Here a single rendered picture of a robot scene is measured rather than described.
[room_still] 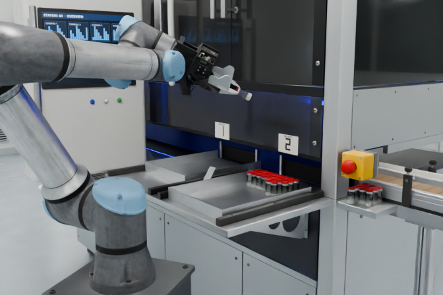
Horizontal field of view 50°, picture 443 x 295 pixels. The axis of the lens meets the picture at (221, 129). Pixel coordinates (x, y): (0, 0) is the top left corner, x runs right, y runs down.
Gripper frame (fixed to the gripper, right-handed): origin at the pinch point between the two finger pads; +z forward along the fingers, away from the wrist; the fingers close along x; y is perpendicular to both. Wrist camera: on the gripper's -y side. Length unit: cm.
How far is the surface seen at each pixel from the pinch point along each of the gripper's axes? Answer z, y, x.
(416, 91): 59, 10, 34
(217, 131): 8.0, -40.4, 27.0
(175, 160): -1, -56, 18
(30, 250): -49, -233, 53
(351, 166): 37.4, 1.9, -9.6
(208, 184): 8.3, -32.3, -6.9
